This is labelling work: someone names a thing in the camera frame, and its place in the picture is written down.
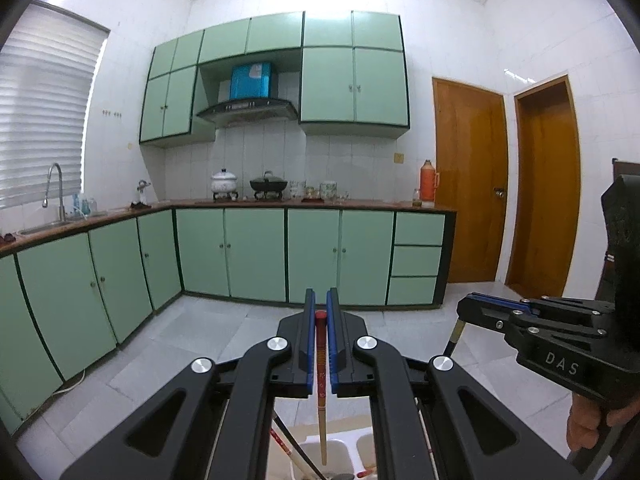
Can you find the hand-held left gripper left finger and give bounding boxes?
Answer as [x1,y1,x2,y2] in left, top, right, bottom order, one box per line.
[60,290,317,480]

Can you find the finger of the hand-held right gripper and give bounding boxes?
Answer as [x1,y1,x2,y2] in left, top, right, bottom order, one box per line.
[472,293,551,311]
[457,300,518,333]

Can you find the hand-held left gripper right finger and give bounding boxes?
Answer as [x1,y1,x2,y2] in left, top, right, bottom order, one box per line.
[327,289,581,480]

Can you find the chopsticks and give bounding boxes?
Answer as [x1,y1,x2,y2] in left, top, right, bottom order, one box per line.
[270,407,323,478]

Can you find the white plastic utensil holder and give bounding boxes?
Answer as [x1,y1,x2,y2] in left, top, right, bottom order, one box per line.
[289,419,377,480]

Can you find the person's right hand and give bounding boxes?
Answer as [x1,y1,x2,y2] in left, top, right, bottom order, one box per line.
[566,394,637,454]

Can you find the green lower kitchen cabinets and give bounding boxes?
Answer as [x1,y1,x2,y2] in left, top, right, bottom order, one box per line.
[0,202,458,423]

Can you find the green kitchen cabinets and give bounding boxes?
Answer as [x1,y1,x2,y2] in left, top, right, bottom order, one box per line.
[0,202,458,423]
[138,10,412,148]

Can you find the row of glass jars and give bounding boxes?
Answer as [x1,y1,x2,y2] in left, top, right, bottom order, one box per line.
[289,180,352,205]

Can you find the plain wooden door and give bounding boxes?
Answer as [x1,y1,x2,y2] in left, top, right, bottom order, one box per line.
[504,74,585,302]

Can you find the black wok with lid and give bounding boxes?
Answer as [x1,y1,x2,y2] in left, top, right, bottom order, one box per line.
[249,170,290,194]

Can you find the orange thermos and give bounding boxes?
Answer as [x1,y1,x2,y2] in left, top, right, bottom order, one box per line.
[419,158,441,207]

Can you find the white cooking pot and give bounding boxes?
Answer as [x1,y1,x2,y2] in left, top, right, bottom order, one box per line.
[210,168,239,194]

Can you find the dark wooden chair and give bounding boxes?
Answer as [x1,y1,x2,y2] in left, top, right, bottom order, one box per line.
[611,158,640,181]

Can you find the black range hood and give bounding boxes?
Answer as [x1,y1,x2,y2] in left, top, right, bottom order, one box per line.
[196,97,299,129]

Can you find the green upper kitchen cabinets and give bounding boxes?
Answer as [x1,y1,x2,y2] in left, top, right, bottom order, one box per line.
[138,10,412,148]

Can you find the blue box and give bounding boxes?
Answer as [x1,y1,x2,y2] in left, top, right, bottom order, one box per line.
[230,62,274,101]

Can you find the steel kitchen sink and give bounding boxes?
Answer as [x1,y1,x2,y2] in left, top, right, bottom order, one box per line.
[19,219,83,237]

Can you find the chrome kitchen faucet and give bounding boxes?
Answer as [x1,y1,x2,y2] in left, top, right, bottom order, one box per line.
[42,162,67,222]

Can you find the white window blind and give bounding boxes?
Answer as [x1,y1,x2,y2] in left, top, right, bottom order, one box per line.
[0,1,112,212]

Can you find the wooden door with handle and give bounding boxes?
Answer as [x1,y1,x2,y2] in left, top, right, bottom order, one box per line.
[431,76,510,284]

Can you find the white floor cable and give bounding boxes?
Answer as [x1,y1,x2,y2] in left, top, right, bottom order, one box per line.
[49,367,87,397]

